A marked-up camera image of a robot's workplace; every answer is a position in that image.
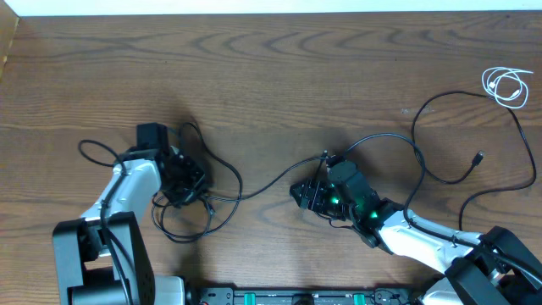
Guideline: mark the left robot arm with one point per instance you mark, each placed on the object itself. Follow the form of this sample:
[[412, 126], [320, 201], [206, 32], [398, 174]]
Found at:
[[101, 257]]

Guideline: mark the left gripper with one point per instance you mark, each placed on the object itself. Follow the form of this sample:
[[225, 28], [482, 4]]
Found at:
[[199, 177]]

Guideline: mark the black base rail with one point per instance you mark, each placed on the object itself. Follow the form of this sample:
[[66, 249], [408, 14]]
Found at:
[[231, 296]]

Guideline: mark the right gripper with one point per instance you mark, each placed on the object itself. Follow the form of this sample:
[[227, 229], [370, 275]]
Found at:
[[314, 191]]

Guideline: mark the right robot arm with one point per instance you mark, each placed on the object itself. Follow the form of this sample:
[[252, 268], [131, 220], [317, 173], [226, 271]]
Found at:
[[491, 268]]

